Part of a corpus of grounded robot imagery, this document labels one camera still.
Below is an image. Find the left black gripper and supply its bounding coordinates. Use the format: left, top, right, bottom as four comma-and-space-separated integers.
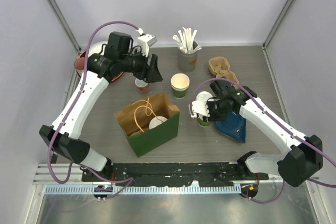
119, 47, 163, 83

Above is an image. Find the stack of white lids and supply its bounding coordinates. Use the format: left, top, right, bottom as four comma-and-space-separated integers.
195, 91, 214, 102

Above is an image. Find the stack of green paper cups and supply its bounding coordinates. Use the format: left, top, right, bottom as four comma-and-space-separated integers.
171, 73, 190, 99

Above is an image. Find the green paper bag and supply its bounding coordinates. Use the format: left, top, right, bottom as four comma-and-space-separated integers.
115, 93, 180, 157

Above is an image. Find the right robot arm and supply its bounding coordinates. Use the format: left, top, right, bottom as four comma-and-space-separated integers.
206, 78, 323, 187

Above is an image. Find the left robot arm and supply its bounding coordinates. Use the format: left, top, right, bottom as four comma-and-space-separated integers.
39, 32, 163, 182

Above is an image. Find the blue leaf-shaped dish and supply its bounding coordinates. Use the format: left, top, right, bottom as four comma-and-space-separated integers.
214, 112, 247, 144

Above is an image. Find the cardboard cup carrier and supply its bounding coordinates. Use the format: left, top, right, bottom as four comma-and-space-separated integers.
208, 57, 239, 83

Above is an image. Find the grey straw holder cup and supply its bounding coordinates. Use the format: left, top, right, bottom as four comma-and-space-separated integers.
177, 49, 198, 72

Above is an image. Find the red round tray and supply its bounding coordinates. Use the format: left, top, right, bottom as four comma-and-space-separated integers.
111, 72, 124, 83

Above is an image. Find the white wrapped straws bundle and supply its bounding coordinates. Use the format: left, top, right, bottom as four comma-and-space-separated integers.
172, 27, 202, 54

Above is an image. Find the white paper plate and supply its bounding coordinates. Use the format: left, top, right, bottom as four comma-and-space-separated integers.
88, 40, 108, 57

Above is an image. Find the floral pink tumbler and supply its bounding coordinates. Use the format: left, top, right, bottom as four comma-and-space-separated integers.
74, 57, 85, 77

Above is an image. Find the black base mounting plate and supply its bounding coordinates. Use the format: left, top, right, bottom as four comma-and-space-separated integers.
81, 161, 269, 188

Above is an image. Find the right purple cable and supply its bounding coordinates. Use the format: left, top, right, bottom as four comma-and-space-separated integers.
190, 78, 336, 204

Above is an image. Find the purple cable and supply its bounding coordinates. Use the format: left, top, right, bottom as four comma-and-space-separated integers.
47, 20, 144, 206
190, 78, 336, 204

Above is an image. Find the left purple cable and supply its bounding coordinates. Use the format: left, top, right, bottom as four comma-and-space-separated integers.
47, 20, 144, 206

